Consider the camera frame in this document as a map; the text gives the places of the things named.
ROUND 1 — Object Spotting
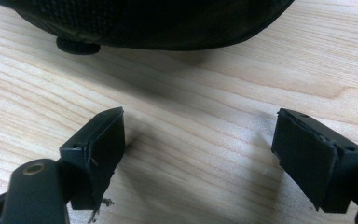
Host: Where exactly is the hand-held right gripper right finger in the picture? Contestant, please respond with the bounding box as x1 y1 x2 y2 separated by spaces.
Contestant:
270 107 358 215

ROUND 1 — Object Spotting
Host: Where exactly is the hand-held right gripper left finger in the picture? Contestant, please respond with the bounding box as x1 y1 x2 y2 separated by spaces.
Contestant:
59 106 126 211

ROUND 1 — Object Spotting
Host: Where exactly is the black fabric bag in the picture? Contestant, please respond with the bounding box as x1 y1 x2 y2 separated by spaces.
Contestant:
0 0 296 56

